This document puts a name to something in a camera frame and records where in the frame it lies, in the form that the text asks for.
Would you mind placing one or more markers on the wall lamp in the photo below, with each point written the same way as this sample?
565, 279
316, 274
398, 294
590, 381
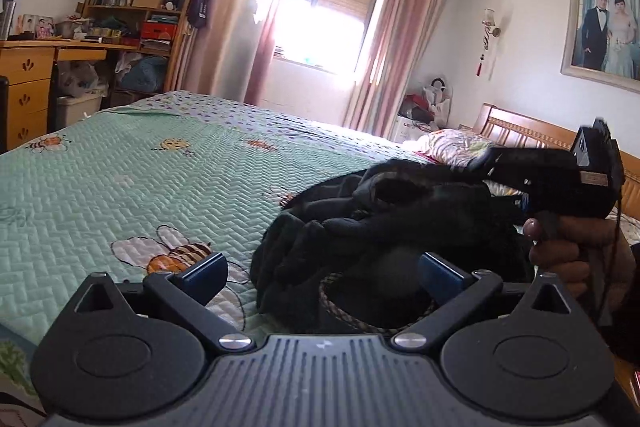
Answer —
491, 23

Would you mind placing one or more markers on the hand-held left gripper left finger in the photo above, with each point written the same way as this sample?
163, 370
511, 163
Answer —
205, 278

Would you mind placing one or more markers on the blue bag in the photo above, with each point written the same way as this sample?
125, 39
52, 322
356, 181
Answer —
145, 74

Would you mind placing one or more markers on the small photo frame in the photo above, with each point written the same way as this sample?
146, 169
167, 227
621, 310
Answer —
37, 27

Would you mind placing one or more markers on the navy tote bag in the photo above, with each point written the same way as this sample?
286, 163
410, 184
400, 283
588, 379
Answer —
199, 2

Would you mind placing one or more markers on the person's right hand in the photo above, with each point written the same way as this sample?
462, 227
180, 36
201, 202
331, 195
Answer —
565, 263

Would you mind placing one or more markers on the black pants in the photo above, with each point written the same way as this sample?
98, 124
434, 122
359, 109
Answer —
380, 227

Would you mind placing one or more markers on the red tassel ornament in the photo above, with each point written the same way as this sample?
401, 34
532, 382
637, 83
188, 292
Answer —
484, 57

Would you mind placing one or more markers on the green quilted bedspread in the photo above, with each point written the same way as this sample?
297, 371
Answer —
125, 177

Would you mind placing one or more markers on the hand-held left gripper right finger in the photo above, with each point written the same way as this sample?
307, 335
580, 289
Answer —
441, 273

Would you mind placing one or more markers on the cluttered pile with fan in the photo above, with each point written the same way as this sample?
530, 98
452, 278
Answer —
425, 112

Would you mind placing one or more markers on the pink curtain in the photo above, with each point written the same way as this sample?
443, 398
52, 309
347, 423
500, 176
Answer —
235, 7
400, 47

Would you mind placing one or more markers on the wooden desk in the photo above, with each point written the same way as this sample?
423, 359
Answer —
30, 77

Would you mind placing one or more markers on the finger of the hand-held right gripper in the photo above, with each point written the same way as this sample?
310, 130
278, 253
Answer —
487, 162

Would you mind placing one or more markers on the red box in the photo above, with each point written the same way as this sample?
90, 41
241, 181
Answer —
159, 31

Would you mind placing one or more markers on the framed wedding photo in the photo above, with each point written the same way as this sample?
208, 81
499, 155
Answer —
607, 27

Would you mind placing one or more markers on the wooden headboard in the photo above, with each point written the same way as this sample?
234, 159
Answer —
540, 132

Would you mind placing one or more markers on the white storage bin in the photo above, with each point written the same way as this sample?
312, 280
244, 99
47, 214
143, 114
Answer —
77, 109

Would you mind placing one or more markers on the clear plastic bag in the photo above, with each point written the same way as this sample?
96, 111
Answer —
80, 79

